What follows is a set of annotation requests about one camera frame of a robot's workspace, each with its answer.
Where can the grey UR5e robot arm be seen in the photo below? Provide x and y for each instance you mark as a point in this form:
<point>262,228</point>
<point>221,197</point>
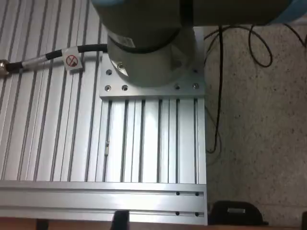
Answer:
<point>148,60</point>

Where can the black narrow bar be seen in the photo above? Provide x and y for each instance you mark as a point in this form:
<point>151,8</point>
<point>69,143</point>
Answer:
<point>42,225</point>

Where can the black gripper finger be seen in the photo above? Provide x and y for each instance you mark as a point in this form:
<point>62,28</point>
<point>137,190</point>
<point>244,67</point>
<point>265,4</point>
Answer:
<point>121,221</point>

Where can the aluminium slotted robot stand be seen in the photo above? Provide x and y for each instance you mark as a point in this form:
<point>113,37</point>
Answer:
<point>148,143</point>

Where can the small metal slot nut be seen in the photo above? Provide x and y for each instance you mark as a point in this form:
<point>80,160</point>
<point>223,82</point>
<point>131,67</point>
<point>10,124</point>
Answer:
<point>107,148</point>

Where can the white warning tag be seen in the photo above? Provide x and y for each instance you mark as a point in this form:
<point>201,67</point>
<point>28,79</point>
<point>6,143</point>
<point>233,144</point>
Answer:
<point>72,60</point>

